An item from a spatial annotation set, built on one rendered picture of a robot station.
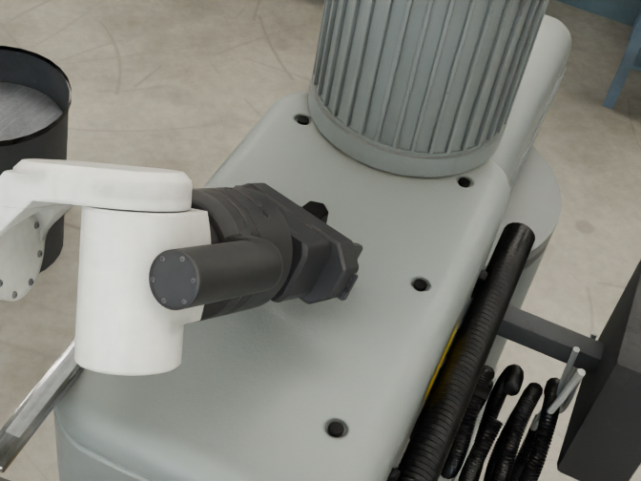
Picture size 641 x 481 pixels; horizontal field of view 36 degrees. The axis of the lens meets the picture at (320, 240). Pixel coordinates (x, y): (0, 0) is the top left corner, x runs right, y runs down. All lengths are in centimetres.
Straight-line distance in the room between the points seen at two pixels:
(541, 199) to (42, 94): 211
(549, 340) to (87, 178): 73
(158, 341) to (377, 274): 29
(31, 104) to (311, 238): 258
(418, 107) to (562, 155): 341
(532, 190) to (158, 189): 99
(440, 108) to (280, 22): 380
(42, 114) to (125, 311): 265
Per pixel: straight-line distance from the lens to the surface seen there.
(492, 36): 87
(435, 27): 85
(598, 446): 118
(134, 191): 58
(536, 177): 154
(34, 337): 323
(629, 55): 453
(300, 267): 71
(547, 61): 143
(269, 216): 67
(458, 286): 86
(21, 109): 324
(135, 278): 58
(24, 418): 72
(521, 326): 120
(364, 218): 89
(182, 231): 59
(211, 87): 421
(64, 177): 59
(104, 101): 410
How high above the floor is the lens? 248
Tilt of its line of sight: 44 degrees down
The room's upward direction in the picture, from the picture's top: 11 degrees clockwise
